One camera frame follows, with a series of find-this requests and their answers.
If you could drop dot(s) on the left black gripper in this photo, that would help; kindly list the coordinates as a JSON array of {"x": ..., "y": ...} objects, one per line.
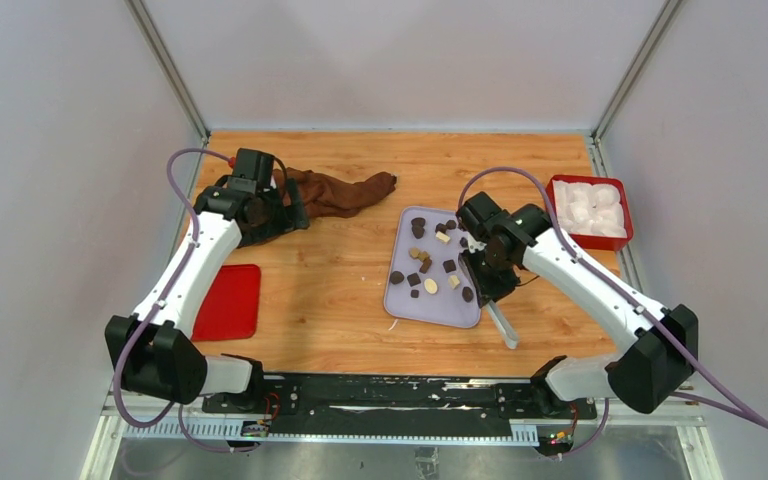
[{"x": 283, "y": 222}]

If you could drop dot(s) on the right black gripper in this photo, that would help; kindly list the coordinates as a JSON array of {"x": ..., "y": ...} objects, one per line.
[{"x": 488, "y": 290}]

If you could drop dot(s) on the dark oval chocolate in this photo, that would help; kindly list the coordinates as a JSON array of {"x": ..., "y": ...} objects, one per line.
[{"x": 467, "y": 294}]

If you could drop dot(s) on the white small chocolate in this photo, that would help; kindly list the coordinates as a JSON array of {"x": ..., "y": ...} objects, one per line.
[{"x": 454, "y": 281}]

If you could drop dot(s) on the red box with white liners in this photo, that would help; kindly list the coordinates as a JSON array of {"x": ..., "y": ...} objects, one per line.
[{"x": 594, "y": 211}]

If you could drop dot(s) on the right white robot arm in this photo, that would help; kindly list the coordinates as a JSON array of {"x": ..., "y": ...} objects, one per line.
[{"x": 655, "y": 345}]

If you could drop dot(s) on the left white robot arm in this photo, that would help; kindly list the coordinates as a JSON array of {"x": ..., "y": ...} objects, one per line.
[{"x": 151, "y": 349}]

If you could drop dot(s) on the dark cube chocolate middle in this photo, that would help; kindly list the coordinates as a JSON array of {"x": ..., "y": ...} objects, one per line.
[{"x": 450, "y": 266}]

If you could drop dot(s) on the white oval chocolate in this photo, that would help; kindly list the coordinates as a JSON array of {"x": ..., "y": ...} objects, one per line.
[{"x": 430, "y": 286}]

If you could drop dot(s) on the dark ridged chocolate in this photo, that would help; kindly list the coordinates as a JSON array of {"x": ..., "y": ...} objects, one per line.
[{"x": 413, "y": 279}]

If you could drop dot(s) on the dark heart chocolate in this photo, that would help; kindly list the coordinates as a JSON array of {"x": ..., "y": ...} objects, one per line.
[{"x": 418, "y": 232}]

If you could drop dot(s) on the dark round chocolate left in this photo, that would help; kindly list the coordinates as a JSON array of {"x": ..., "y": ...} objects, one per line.
[{"x": 396, "y": 277}]

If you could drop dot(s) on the brown cloth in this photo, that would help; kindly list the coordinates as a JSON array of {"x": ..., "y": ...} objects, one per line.
[{"x": 323, "y": 195}]

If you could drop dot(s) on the lavender tray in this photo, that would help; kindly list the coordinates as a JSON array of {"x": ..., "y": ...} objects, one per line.
[{"x": 447, "y": 306}]

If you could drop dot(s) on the red box lid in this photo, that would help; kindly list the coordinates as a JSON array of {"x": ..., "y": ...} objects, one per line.
[{"x": 230, "y": 308}]

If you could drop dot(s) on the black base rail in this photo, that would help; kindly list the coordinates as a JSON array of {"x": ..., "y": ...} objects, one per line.
[{"x": 399, "y": 407}]

